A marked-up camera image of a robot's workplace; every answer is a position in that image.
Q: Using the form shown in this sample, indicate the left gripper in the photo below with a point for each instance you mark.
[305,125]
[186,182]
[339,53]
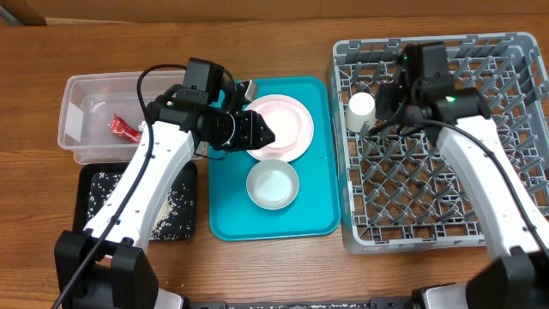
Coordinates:
[250,136]

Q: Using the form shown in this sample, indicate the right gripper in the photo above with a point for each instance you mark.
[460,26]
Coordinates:
[388,111]

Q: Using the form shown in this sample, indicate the pale green cup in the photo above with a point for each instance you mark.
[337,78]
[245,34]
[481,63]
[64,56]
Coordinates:
[360,110]

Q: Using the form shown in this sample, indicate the large pink plate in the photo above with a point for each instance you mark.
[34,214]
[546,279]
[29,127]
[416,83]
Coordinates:
[305,136]

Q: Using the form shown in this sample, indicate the grey bowl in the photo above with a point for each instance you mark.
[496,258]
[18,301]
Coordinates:
[272,184]

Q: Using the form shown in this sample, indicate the rice food leftovers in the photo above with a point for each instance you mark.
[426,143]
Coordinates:
[177,216]

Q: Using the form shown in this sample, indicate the red snack wrapper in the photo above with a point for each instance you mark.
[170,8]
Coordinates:
[120,128]

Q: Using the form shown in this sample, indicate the small pink bowl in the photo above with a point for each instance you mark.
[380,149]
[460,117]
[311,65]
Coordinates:
[283,120]

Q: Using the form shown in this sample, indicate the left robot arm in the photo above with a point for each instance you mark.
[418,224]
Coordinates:
[106,263]

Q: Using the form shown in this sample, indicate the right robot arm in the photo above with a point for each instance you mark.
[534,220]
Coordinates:
[459,123]

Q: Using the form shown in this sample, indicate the grey dishwasher rack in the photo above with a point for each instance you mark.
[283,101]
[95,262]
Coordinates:
[398,193]

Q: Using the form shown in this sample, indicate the black plastic tray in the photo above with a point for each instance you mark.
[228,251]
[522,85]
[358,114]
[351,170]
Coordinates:
[84,183]

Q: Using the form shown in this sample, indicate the clear plastic bin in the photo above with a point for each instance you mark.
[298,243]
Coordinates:
[89,105]

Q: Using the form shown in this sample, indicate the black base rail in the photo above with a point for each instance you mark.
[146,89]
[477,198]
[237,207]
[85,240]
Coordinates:
[372,303]

